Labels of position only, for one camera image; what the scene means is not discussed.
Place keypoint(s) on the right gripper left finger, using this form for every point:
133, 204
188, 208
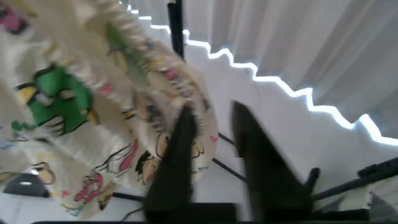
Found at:
174, 174

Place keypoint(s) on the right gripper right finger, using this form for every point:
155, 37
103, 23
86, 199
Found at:
270, 180

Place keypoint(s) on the cream printed garment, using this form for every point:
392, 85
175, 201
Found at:
93, 146

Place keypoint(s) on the black clothes rack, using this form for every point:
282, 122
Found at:
176, 28

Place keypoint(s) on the white curtain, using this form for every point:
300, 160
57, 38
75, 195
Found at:
311, 40

